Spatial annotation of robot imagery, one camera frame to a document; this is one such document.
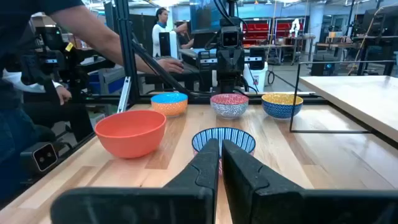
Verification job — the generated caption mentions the wooden shelf black metal legs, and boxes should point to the wooden shelf black metal legs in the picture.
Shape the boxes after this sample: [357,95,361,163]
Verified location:
[289,60,398,144]

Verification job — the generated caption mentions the silver aluminium bracket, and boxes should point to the silver aluminium bracket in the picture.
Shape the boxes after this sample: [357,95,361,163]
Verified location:
[117,76,132,114]

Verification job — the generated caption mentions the small orange bowl blue inside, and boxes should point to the small orange bowl blue inside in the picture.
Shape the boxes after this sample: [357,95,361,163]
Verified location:
[150,92,189,118]

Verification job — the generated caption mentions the red storage bin rack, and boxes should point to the red storage bin rack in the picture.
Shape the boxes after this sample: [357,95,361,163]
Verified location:
[242,18,307,46]

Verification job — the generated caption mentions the person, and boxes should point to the person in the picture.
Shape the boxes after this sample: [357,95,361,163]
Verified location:
[1,70,73,106]
[0,0,185,206]
[151,7,195,58]

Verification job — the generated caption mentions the blue crate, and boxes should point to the blue crate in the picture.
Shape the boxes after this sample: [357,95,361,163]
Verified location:
[88,65,126,95]

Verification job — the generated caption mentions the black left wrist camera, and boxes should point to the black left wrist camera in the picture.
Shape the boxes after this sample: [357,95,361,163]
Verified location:
[220,26,241,49]

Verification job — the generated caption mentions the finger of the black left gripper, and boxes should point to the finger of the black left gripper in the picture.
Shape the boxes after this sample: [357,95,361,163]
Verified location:
[197,49,231,80]
[230,48,267,80]

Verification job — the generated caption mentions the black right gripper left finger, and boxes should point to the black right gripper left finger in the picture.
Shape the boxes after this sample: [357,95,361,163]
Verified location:
[50,138,220,224]

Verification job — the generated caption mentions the small blue bowl yellow inside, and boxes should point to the small blue bowl yellow inside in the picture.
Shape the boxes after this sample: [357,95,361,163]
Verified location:
[261,93,304,121]

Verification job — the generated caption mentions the small blue striped bowl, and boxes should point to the small blue striped bowl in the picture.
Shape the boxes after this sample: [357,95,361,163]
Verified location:
[191,126,257,175]

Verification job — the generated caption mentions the workbench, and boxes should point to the workbench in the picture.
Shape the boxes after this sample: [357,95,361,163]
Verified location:
[245,35,317,66]

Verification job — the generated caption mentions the black table-level camera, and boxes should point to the black table-level camera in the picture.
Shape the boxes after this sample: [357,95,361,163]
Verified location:
[20,142,59,174]

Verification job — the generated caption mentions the white bin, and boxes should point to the white bin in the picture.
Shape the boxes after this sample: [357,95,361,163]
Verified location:
[243,62,269,93]

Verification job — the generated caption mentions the black aluminium rig frame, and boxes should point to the black aluminium rig frame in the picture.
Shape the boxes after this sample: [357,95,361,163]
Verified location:
[57,0,329,156]

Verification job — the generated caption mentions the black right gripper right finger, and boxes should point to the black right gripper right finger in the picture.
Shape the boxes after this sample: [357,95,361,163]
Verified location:
[221,139,398,224]

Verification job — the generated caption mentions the small grey bowl red inside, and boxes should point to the small grey bowl red inside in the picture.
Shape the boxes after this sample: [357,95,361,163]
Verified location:
[210,93,249,120]

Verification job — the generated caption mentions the dark computer monitor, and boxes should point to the dark computer monitor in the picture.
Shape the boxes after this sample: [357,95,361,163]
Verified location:
[189,0,231,34]

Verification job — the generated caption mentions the large coral red bowl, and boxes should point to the large coral red bowl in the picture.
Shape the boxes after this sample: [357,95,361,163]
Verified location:
[95,110,167,159]

